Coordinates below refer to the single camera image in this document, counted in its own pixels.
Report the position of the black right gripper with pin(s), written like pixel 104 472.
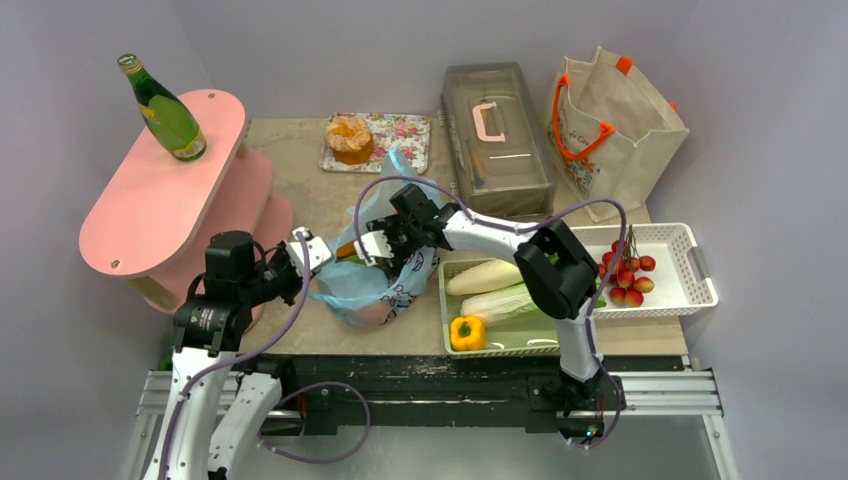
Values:
pixel 399 237

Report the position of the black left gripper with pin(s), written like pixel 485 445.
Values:
pixel 281 252

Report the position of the blue printed plastic bag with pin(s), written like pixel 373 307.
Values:
pixel 363 296

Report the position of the white daikon radish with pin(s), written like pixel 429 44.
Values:
pixel 485 277

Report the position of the yellow bell pepper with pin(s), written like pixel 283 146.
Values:
pixel 467 333

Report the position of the napa cabbage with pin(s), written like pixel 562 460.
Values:
pixel 500 307

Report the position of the beige tote bag orange handles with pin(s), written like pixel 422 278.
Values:
pixel 612 131

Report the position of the red cherry bunch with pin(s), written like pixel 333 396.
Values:
pixel 630 281

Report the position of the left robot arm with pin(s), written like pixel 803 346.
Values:
pixel 209 326

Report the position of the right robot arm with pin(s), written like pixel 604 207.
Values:
pixel 556 268

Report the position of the orange fruit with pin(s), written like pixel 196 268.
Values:
pixel 346 250

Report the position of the floral tray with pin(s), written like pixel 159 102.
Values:
pixel 409 134

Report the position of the grey transparent lidded box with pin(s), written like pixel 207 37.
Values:
pixel 500 158

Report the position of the orange bundt cake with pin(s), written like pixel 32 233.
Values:
pixel 350 140

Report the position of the pink two-tier shelf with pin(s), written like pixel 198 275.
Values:
pixel 153 221

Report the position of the green plastic basket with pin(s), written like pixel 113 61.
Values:
pixel 530 334

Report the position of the green glass bottle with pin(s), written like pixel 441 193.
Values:
pixel 169 120

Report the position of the white plastic basket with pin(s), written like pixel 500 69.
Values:
pixel 683 285

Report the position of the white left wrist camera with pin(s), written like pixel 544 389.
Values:
pixel 307 252

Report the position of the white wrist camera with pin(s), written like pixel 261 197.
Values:
pixel 307 252
pixel 373 247

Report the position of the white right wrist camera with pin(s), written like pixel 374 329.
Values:
pixel 373 247

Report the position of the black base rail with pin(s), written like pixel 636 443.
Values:
pixel 321 393

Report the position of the aluminium frame rail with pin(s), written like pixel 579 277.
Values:
pixel 650 385

